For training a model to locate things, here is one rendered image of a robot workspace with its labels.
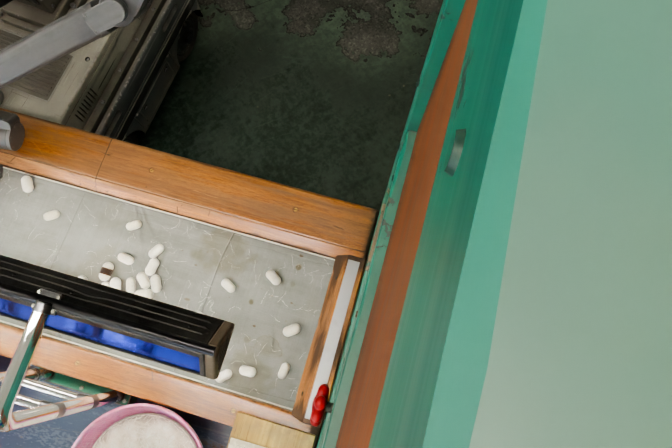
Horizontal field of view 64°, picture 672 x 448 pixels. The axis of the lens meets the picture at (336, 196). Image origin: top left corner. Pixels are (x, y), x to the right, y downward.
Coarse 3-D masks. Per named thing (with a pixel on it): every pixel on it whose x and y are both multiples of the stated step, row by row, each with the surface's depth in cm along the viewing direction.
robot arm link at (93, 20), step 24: (96, 0) 91; (120, 0) 87; (48, 24) 92; (72, 24) 91; (96, 24) 88; (24, 48) 94; (48, 48) 93; (72, 48) 93; (0, 72) 96; (24, 72) 96
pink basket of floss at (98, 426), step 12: (120, 408) 101; (132, 408) 102; (144, 408) 102; (156, 408) 101; (96, 420) 100; (108, 420) 102; (180, 420) 100; (84, 432) 100; (96, 432) 102; (192, 432) 100; (84, 444) 101
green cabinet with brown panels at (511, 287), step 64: (448, 0) 38; (512, 0) 7; (576, 0) 6; (640, 0) 6; (448, 64) 38; (512, 64) 6; (576, 64) 6; (640, 64) 6; (448, 128) 11; (512, 128) 6; (576, 128) 6; (640, 128) 6; (448, 192) 8; (512, 192) 6; (576, 192) 5; (640, 192) 5; (384, 256) 57; (448, 256) 7; (512, 256) 5; (576, 256) 5; (640, 256) 5; (384, 320) 34; (448, 320) 6; (512, 320) 5; (576, 320) 5; (640, 320) 5; (384, 384) 10; (448, 384) 5; (512, 384) 5; (576, 384) 5; (640, 384) 5
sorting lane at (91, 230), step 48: (0, 192) 115; (48, 192) 115; (96, 192) 114; (0, 240) 112; (48, 240) 112; (96, 240) 112; (144, 240) 112; (192, 240) 112; (240, 240) 112; (192, 288) 109; (240, 288) 109; (288, 288) 109; (240, 336) 107; (240, 384) 104; (288, 384) 104
